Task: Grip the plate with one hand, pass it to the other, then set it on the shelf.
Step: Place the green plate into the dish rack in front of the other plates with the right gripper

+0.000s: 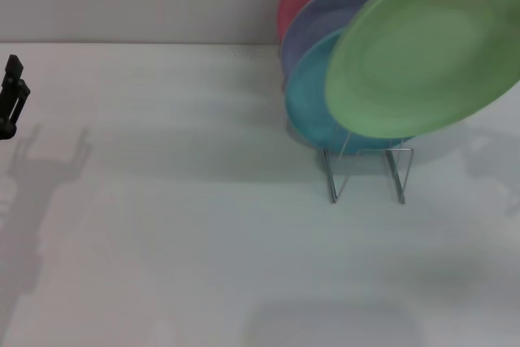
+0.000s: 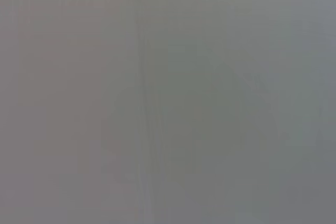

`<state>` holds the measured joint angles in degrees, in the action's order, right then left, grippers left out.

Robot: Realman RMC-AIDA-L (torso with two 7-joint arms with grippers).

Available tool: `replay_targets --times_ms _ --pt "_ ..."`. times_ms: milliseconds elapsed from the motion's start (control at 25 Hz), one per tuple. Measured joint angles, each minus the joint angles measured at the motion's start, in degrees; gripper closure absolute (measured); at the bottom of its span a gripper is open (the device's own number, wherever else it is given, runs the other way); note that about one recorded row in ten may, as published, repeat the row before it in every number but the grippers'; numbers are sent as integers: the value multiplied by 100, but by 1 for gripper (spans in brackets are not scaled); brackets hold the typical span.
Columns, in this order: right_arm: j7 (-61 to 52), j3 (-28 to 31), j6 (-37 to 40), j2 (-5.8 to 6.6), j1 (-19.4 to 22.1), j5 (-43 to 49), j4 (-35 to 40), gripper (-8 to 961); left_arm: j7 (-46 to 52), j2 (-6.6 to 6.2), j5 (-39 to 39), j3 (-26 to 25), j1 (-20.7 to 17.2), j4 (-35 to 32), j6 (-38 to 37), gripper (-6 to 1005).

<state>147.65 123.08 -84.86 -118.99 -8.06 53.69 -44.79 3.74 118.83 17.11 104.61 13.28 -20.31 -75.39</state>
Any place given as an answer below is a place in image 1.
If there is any chrome wire plate rack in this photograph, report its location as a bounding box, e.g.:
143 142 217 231
323 131 415 205

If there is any cyan plastic plate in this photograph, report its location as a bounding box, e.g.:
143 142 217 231
284 28 416 156

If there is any green plastic plate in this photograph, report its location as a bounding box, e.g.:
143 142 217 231
324 0 520 141

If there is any purple plastic plate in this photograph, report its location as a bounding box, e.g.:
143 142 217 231
279 0 392 80

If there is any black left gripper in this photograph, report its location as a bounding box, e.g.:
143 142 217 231
0 54 32 141

